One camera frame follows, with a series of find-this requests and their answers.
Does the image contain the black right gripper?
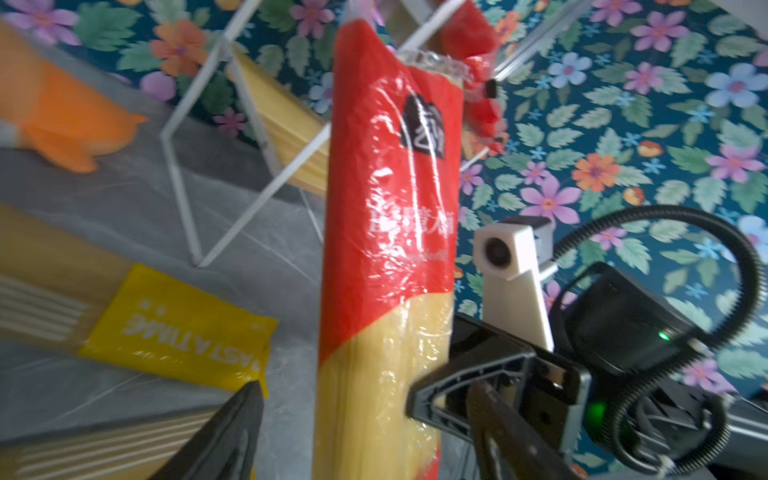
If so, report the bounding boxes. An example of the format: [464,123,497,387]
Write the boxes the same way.
[405,313,593,456]

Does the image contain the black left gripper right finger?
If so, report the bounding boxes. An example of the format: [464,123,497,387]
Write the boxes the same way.
[466,381,576,480]

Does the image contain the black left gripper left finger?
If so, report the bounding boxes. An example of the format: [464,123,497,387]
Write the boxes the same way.
[152,381,264,480]

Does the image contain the red spaghetti bag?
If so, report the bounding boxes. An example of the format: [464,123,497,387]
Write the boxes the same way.
[312,20,463,479]

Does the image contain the red spaghetti bag under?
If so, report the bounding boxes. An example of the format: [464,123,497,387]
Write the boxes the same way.
[438,1,507,155]

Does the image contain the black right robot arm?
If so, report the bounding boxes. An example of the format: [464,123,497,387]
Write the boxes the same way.
[405,205,766,479]

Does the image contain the white wooden two-tier shelf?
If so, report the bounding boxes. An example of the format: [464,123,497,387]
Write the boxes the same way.
[160,1,591,268]

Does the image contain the yellow Pastatime bag middle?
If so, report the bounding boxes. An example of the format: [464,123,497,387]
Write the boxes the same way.
[1,407,216,479]

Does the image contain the yellow pastatime bag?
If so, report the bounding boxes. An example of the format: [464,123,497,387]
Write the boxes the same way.
[1,206,277,391]
[1,407,216,479]

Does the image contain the yellow Pastatime bag top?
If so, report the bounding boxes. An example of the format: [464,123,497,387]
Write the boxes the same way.
[1,206,277,391]

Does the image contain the orange plush whale toy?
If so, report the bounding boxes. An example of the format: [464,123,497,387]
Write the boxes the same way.
[1,23,147,174]

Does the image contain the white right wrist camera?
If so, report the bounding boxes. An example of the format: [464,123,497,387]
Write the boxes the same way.
[473,216,557,352]

